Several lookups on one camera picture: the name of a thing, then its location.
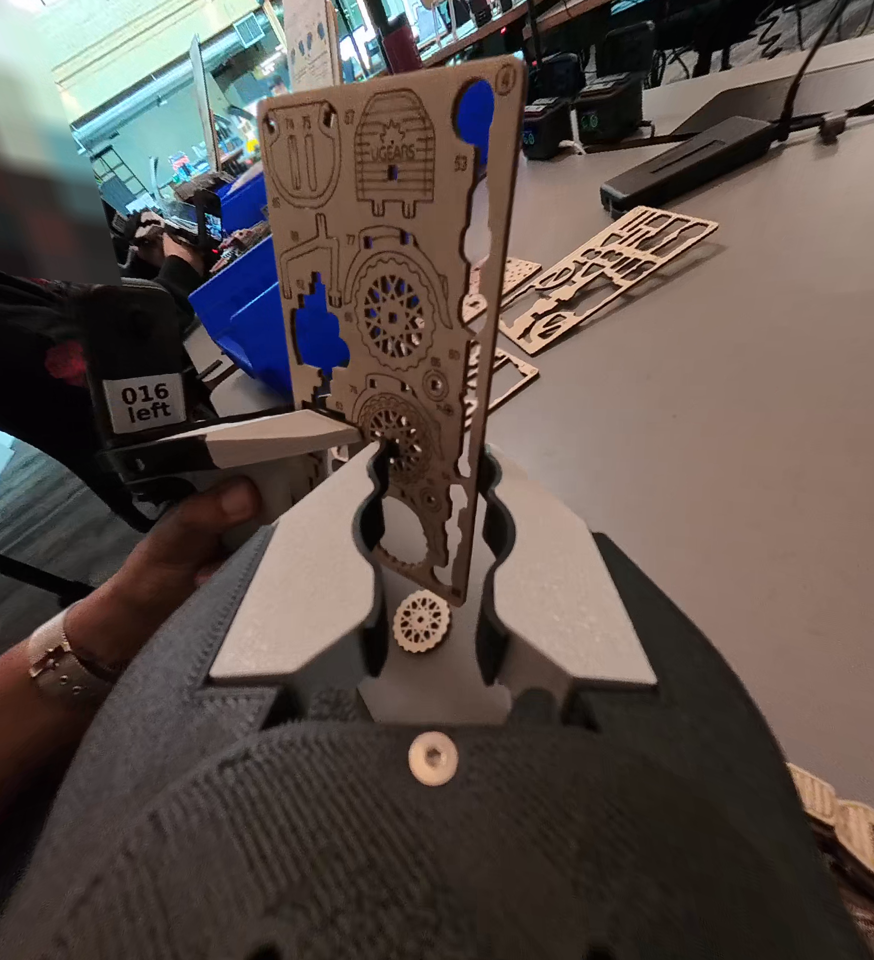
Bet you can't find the wooden puzzle sheet with wheels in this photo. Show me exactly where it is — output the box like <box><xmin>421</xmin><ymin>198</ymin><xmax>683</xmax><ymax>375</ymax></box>
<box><xmin>257</xmin><ymin>54</ymin><xmax>529</xmax><ymax>607</ymax></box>

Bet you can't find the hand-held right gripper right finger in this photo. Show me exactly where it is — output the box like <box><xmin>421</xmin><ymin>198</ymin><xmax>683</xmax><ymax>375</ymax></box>
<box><xmin>476</xmin><ymin>444</ymin><xmax>660</xmax><ymax>690</ymax></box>

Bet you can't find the blue plastic bin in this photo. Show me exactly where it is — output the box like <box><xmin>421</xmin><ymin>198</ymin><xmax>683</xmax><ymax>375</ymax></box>
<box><xmin>188</xmin><ymin>236</ymin><xmax>295</xmax><ymax>397</ymax></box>
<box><xmin>215</xmin><ymin>161</ymin><xmax>269</xmax><ymax>234</ymax></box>

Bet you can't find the white monitor stand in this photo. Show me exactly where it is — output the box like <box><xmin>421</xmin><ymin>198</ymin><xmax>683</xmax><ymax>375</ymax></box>
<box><xmin>643</xmin><ymin>41</ymin><xmax>874</xmax><ymax>138</ymax></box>

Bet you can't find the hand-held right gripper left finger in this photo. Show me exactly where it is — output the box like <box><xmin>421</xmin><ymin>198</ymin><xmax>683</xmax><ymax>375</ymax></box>
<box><xmin>209</xmin><ymin>441</ymin><xmax>393</xmax><ymax>687</ymax></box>

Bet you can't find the person's left forearm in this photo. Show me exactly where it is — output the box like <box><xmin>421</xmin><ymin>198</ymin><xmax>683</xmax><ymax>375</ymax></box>
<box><xmin>0</xmin><ymin>652</ymin><xmax>93</xmax><ymax>849</ymax></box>

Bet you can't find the person's left hand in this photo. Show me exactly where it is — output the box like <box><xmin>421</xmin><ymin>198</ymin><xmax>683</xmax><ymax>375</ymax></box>
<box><xmin>68</xmin><ymin>476</ymin><xmax>264</xmax><ymax>650</ymax></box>

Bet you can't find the black flat power box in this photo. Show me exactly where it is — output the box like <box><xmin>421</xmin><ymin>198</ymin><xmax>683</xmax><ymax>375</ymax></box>
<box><xmin>599</xmin><ymin>118</ymin><xmax>784</xmax><ymax>220</ymax></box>

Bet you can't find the white wristwatch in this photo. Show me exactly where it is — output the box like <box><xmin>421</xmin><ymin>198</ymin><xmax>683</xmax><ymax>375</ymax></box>
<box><xmin>26</xmin><ymin>603</ymin><xmax>121</xmax><ymax>705</ymax></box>

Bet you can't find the black battery charger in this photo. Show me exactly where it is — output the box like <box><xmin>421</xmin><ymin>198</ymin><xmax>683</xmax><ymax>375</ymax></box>
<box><xmin>575</xmin><ymin>71</ymin><xmax>645</xmax><ymax>147</ymax></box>
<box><xmin>523</xmin><ymin>97</ymin><xmax>586</xmax><ymax>161</ymax></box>

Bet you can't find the wooden wheel piece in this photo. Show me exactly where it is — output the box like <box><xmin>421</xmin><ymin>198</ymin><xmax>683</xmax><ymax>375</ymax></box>
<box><xmin>392</xmin><ymin>589</ymin><xmax>455</xmax><ymax>654</ymax></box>

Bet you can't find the grey desk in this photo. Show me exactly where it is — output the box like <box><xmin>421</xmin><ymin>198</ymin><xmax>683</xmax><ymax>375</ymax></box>
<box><xmin>182</xmin><ymin>67</ymin><xmax>874</xmax><ymax>815</ymax></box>

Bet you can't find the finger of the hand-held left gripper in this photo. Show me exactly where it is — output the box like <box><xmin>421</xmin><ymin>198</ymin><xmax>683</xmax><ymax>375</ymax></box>
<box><xmin>204</xmin><ymin>411</ymin><xmax>364</xmax><ymax>472</ymax></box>

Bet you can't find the wooden puzzle frame sheet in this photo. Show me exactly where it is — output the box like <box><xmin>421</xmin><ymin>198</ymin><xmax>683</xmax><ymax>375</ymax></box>
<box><xmin>500</xmin><ymin>255</ymin><xmax>544</xmax><ymax>310</ymax></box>
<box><xmin>497</xmin><ymin>206</ymin><xmax>720</xmax><ymax>355</ymax></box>
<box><xmin>482</xmin><ymin>346</ymin><xmax>540</xmax><ymax>412</ymax></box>

